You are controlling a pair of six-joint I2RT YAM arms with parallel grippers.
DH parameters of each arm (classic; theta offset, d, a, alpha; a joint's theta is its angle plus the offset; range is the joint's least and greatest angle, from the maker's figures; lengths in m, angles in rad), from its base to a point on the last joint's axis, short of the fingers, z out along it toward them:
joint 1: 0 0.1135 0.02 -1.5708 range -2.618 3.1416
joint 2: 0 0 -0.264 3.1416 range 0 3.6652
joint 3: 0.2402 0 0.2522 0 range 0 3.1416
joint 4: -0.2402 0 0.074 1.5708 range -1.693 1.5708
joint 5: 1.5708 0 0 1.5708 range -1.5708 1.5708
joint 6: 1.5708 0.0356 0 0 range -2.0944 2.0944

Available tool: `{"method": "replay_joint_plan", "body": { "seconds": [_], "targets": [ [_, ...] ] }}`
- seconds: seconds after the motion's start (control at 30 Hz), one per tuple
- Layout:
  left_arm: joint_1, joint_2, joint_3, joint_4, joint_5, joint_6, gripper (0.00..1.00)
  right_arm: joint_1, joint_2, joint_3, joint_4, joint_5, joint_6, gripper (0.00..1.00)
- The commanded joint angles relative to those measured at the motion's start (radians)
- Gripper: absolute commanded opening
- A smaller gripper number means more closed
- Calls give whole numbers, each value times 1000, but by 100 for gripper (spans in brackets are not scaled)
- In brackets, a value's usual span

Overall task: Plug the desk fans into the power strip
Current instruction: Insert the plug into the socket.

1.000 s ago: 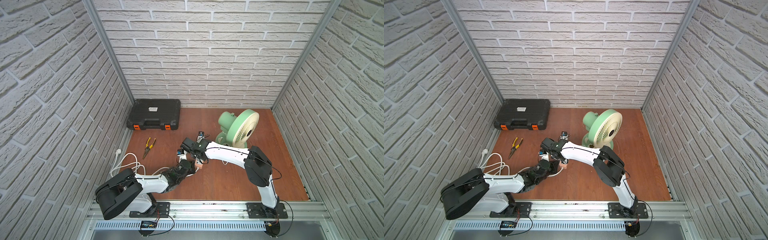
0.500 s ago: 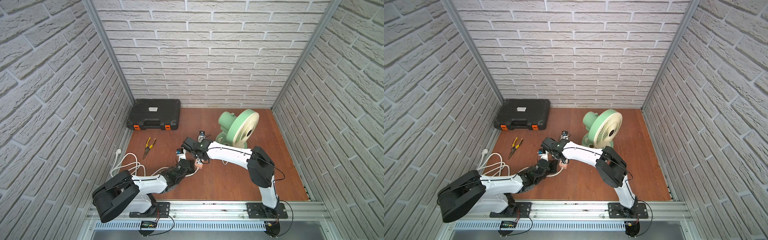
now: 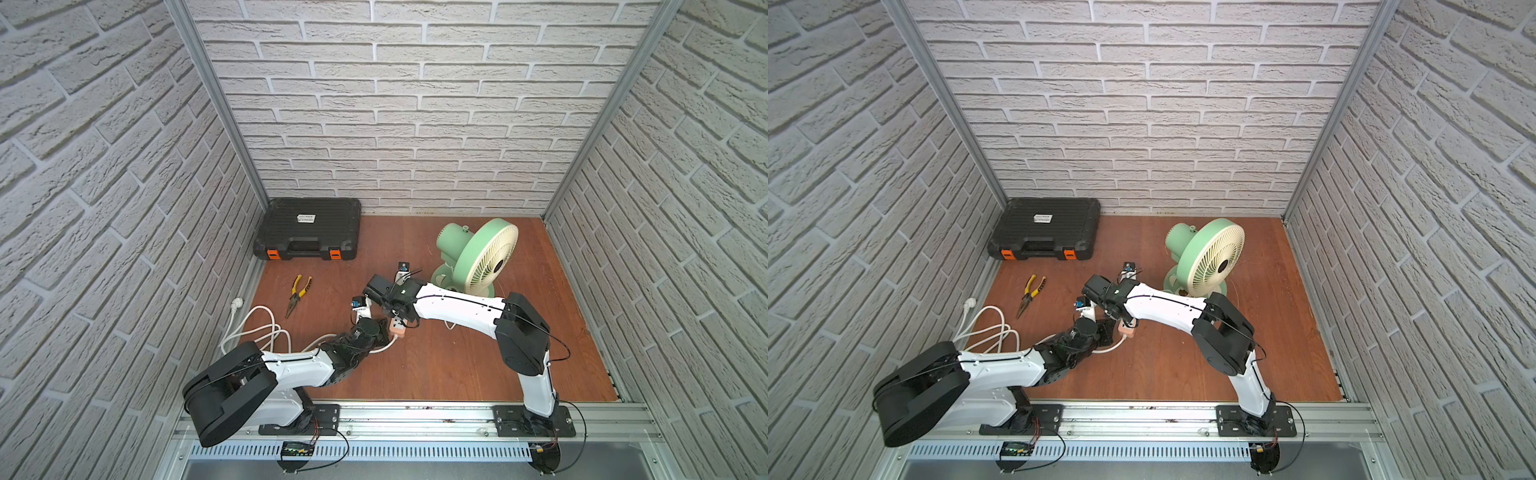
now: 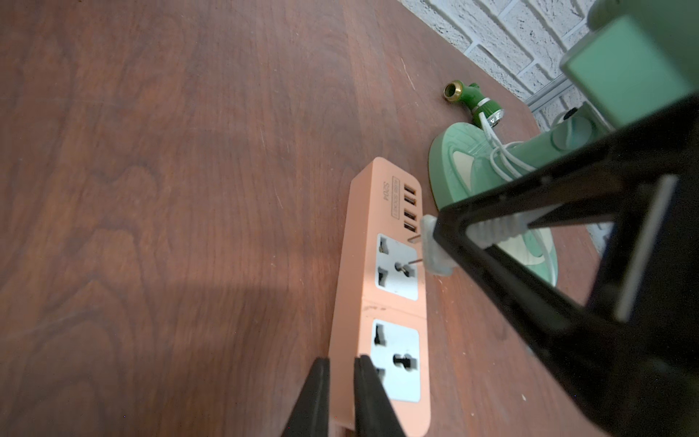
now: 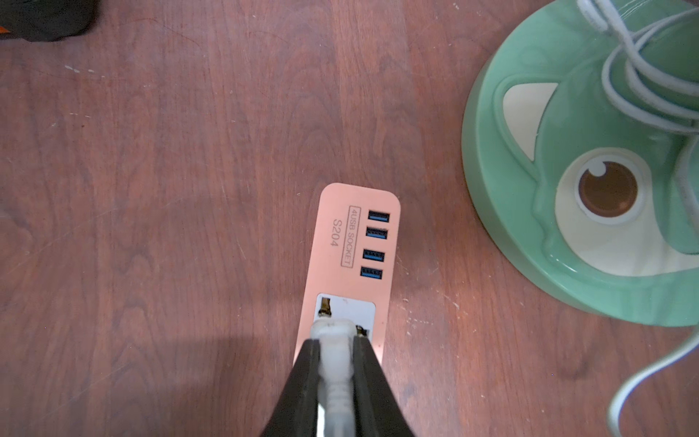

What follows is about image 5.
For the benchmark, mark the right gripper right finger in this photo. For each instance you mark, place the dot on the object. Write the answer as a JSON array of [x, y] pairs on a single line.
[[376, 409]]

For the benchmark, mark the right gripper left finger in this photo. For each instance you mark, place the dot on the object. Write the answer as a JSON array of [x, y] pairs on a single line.
[[296, 412]]

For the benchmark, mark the pink power strip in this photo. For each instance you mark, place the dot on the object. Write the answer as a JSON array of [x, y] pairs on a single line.
[[352, 260]]

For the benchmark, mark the green desk fan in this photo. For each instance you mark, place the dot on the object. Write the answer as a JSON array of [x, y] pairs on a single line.
[[579, 197]]

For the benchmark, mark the black plastic tool case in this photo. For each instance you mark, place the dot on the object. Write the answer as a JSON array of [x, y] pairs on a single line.
[[46, 20]]

